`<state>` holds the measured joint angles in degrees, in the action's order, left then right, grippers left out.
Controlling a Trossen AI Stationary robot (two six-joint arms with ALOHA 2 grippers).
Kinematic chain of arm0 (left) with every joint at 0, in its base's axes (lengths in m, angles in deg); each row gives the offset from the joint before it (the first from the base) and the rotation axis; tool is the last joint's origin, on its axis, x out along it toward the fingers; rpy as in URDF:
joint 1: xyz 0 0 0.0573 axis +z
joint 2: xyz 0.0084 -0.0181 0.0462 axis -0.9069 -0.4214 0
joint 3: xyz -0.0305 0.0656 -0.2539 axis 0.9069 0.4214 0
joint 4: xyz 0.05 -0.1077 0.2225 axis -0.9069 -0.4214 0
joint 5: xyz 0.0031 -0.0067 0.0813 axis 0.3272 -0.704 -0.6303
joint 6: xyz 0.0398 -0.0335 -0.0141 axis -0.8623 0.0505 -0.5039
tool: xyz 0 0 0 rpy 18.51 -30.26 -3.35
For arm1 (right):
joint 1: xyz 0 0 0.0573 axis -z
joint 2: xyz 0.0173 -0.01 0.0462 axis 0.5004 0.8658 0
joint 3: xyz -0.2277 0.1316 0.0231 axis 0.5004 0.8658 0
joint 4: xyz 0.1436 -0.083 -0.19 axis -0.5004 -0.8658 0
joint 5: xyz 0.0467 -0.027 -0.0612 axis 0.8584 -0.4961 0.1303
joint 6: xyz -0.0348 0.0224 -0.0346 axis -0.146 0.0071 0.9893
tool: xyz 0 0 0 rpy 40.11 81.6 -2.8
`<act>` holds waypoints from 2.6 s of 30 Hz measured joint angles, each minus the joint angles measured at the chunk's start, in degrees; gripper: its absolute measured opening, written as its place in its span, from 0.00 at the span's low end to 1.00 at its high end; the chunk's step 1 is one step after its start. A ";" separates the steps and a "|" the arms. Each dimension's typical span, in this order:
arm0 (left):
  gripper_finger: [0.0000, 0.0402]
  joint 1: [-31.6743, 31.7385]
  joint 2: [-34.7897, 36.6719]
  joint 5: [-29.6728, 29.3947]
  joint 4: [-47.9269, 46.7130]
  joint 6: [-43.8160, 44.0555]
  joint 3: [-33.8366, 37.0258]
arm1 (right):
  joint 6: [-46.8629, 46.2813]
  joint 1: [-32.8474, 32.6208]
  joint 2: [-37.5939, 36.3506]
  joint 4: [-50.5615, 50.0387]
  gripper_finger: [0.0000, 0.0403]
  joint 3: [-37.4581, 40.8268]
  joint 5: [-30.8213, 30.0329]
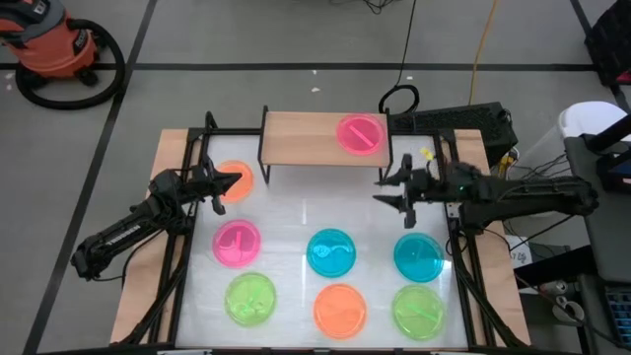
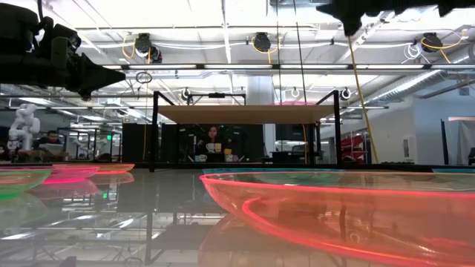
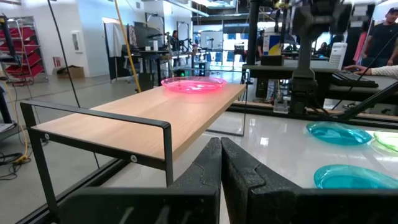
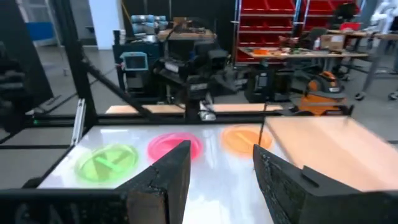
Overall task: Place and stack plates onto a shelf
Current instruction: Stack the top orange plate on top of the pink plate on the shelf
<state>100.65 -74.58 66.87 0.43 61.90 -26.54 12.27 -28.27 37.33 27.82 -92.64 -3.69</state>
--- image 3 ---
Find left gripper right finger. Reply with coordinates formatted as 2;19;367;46
220;137;398;224

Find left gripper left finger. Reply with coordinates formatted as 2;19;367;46
58;137;222;224

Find teal transparent plate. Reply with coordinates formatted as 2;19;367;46
313;164;398;190
305;121;373;146

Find pink transparent plate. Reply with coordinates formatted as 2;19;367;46
160;76;228;94

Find green transparent plate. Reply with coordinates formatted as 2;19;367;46
369;129;398;157

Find person's forearm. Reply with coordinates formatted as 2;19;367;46
369;65;398;80

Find small clear plastic adapter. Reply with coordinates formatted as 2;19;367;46
272;92;289;114

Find grey desk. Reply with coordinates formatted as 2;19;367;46
241;60;341;79

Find dark desk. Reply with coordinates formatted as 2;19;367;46
323;74;398;105

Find small black box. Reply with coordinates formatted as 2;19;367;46
260;55;285;67

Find black keyboard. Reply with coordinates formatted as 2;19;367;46
331;70;379;88

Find yellow and blue box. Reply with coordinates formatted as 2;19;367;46
262;32;282;57

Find person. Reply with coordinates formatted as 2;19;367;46
315;42;330;57
255;29;265;60
169;30;181;52
362;6;398;68

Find person's hand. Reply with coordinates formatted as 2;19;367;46
344;64;373;75

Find white grilled appliance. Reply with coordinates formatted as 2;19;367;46
328;42;348;70

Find black vertical pole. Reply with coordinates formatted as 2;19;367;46
247;0;261;66

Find black workstation with monitor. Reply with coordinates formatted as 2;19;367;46
123;21;170;93

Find cardboard box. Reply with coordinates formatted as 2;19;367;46
57;64;85;80

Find pink cloth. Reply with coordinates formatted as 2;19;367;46
353;30;368;63

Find white rolling board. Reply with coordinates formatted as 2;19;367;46
104;21;125;58

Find grey cart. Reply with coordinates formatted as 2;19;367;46
0;85;19;142

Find red bin storage rack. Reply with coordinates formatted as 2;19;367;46
0;17;49;86

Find black stand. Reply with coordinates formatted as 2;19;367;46
0;14;21;68

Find wooden shelf black metal frame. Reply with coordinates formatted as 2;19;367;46
19;81;249;224

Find yellow cable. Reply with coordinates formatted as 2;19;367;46
113;0;143;94

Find tangled floor cables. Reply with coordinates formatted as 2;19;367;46
0;149;32;181

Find black cable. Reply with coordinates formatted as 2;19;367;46
46;0;81;109

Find white wall panel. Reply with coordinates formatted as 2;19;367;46
70;30;83;54

